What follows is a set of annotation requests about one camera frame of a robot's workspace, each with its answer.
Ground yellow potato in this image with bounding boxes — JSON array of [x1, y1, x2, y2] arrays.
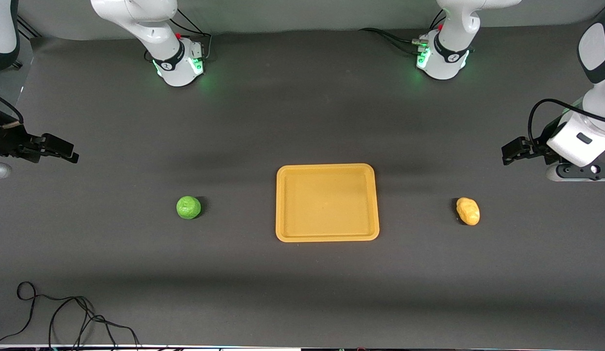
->
[[456, 197, 481, 226]]

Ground green apple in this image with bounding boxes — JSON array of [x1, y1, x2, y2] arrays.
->
[[176, 195, 202, 220]]

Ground yellow plastic tray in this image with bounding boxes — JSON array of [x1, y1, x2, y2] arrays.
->
[[275, 163, 380, 243]]

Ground black metal frame rail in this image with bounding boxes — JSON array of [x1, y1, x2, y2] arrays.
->
[[17, 16, 40, 39]]

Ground thin black loose cable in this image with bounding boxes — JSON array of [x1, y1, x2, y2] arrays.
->
[[0, 281, 141, 350]]

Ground black left arm base cables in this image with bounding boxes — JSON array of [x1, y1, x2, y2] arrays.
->
[[359, 9, 447, 55]]

